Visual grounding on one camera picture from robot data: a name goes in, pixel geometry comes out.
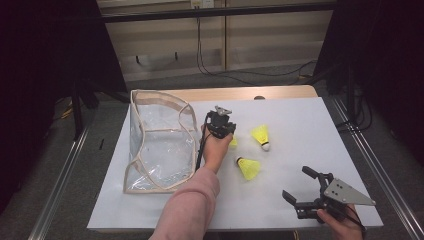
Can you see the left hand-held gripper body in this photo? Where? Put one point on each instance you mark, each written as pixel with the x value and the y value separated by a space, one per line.
pixel 220 125

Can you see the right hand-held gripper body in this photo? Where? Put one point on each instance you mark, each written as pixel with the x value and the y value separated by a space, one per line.
pixel 343 193

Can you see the yellow shuttlecock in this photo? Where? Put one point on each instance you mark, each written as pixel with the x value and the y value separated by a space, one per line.
pixel 261 135
pixel 249 168
pixel 234 143

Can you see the clear plastic bag beige trim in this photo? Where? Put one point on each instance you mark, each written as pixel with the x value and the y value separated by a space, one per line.
pixel 153 150

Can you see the person's left hand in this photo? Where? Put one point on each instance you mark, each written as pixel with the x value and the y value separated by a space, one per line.
pixel 215 153

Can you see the person's right hand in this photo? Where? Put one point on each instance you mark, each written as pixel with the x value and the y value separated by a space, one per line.
pixel 341 230

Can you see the white table cover sheet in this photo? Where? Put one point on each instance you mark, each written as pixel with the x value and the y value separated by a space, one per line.
pixel 340 140

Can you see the dark round table grommet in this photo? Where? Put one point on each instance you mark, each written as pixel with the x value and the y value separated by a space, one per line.
pixel 259 97

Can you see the black horizontal bar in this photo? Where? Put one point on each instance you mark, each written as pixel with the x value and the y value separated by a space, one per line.
pixel 216 12

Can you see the small black floor item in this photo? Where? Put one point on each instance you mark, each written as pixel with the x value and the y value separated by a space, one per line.
pixel 101 144

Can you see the white power outlet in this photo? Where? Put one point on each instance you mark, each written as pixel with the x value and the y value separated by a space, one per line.
pixel 202 3

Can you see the black stand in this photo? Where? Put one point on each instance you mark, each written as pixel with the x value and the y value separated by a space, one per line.
pixel 77 113

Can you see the black curtain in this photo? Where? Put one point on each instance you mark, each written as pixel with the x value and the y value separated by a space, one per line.
pixel 393 50
pixel 40 66

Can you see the metal floor rail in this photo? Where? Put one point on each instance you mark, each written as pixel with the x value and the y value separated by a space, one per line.
pixel 376 165
pixel 55 196

